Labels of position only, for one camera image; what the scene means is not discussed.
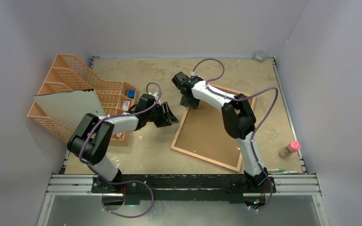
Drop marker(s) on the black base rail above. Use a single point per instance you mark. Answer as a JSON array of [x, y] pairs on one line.
[[231, 188]]

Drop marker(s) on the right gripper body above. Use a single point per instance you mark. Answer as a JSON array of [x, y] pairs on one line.
[[188, 98]]

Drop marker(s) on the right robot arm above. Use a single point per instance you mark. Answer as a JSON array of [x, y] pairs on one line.
[[238, 120]]

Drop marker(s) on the pink capped bottle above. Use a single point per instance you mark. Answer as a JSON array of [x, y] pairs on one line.
[[290, 149]]

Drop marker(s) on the small clear jar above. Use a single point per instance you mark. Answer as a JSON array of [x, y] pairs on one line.
[[260, 56]]

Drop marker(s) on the green marker pen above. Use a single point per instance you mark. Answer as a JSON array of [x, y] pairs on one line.
[[276, 170]]

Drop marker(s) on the red white small box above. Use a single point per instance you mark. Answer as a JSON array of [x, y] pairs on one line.
[[125, 105]]

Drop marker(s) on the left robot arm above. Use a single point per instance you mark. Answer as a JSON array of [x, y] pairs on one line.
[[92, 136]]

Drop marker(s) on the orange plastic file organizer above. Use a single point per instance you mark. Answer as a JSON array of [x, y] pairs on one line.
[[69, 73]]

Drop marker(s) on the brown cardboard backing board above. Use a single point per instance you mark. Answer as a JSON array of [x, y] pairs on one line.
[[206, 131]]

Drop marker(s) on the blue small box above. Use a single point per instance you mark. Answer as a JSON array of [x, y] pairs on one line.
[[131, 94]]

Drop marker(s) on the pink wooden photo frame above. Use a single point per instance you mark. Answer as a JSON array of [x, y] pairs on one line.
[[206, 160]]

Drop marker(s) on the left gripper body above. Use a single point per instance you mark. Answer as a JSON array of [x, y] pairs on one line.
[[154, 115]]

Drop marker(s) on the white sheet in organizer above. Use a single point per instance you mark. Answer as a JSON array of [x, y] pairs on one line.
[[68, 108]]

